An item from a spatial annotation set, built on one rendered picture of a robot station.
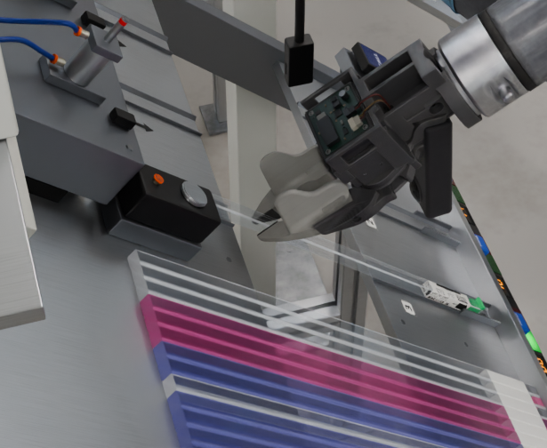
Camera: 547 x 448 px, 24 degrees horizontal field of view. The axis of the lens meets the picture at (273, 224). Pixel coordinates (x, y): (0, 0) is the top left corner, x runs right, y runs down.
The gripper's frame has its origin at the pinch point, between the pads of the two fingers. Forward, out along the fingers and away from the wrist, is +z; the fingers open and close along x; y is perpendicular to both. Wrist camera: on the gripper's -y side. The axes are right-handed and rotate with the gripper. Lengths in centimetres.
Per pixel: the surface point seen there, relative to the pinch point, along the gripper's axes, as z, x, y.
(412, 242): -4.9, -7.4, -23.5
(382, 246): -3.5, -4.7, -17.6
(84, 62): -1.1, 0.8, 27.3
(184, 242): 2.4, 7.4, 13.1
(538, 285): -1, -50, -114
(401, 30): -1, -119, -114
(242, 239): 30, -57, -67
